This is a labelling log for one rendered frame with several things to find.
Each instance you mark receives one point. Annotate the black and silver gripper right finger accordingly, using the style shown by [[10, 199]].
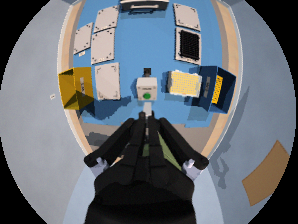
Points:
[[192, 162]]

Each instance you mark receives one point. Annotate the blue bench mat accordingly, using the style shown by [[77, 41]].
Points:
[[146, 38]]

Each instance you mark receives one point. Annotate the blue open-top bin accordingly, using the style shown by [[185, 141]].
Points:
[[209, 76]]

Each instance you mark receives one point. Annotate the grey box with green button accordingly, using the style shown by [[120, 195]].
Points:
[[147, 86]]

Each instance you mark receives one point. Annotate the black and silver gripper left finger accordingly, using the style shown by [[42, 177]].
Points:
[[101, 159]]

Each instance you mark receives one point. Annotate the black multi-well plate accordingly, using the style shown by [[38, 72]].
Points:
[[193, 41]]

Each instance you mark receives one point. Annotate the grey flat plate with corner pegs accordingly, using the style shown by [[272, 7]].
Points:
[[83, 38]]

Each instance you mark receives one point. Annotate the yellow bin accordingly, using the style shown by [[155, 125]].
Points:
[[76, 88]]

